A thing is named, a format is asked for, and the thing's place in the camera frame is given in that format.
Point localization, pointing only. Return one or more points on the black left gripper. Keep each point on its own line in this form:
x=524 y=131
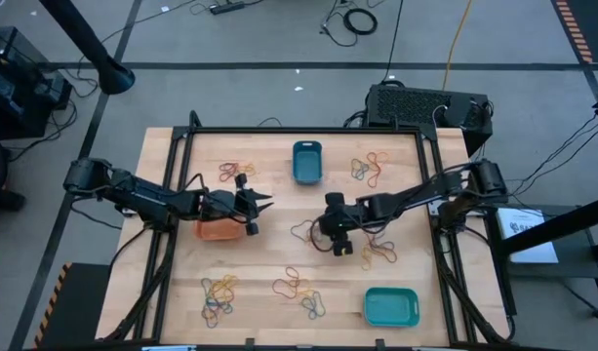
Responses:
x=230 y=205

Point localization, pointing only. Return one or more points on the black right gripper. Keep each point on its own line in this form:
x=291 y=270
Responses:
x=340 y=219

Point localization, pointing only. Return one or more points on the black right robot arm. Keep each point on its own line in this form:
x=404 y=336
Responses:
x=406 y=197

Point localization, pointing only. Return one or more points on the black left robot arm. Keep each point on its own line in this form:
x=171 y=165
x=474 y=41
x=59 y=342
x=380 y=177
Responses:
x=147 y=197

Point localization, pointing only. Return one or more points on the orange plastic basket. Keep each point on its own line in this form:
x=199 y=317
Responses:
x=215 y=231

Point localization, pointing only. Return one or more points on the dark blue plastic basket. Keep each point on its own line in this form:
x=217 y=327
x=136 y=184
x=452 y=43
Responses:
x=306 y=163

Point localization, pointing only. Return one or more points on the teal plastic basket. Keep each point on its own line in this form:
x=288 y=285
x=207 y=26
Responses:
x=391 y=307

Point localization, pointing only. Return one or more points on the silver mounting plate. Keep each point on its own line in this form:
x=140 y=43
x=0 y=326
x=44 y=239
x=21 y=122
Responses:
x=129 y=212
x=434 y=210

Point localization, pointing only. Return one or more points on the black perforated computer case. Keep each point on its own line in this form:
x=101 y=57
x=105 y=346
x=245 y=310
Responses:
x=406 y=105

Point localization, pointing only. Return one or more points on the white printed paper sheet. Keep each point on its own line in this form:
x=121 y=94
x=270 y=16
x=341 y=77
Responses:
x=523 y=239

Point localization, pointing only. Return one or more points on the black power strip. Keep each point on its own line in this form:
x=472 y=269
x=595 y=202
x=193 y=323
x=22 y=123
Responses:
x=227 y=7

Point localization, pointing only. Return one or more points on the hazard striped black mat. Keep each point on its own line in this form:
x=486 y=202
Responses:
x=79 y=307
x=596 y=24

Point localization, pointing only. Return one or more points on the black diagonal beam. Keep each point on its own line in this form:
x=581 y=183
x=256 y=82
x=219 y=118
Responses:
x=557 y=226

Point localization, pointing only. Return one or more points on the black pole with base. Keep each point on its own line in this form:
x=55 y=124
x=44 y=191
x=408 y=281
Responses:
x=84 y=39

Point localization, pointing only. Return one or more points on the black equipment rack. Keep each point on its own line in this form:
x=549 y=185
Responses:
x=15 y=73

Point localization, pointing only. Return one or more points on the black aluminium table frame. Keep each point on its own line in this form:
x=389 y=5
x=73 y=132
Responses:
x=303 y=130

